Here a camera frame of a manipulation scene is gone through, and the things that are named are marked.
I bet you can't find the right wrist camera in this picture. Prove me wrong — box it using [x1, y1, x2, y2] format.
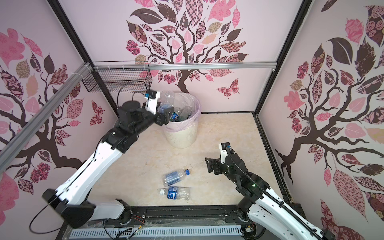
[219, 142, 232, 164]

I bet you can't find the pink plastic bin liner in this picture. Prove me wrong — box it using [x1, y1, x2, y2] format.
[163, 93, 201, 133]

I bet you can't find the blue label bottle white cap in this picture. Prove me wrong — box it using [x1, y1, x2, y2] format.
[158, 91, 176, 113]

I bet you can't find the black wire basket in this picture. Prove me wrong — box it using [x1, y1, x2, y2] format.
[82, 60, 153, 93]

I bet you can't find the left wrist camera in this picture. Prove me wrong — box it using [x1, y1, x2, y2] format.
[145, 90, 161, 115]

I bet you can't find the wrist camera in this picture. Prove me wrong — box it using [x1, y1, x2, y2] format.
[145, 90, 161, 115]
[219, 142, 232, 164]

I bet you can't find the black base frame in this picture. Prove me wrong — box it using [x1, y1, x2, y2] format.
[56, 205, 279, 240]

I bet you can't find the cream ribbed trash bin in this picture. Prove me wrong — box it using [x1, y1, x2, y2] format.
[164, 126, 198, 149]

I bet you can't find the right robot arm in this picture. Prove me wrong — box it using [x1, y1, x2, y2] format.
[205, 153, 336, 240]

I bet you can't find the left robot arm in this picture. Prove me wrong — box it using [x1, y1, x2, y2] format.
[43, 100, 174, 229]

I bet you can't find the horizontal aluminium rail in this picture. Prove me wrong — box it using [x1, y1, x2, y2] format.
[93, 62, 277, 71]

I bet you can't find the white slotted cable duct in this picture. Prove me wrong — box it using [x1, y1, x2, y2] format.
[66, 226, 243, 240]

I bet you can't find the blue label bottle front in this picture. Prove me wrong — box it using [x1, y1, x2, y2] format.
[160, 187, 190, 201]

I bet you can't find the diagonal aluminium rail left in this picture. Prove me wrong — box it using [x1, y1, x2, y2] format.
[1, 63, 92, 172]

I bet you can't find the clear bottle blue cap crushed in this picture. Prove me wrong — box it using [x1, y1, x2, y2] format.
[179, 106, 193, 122]

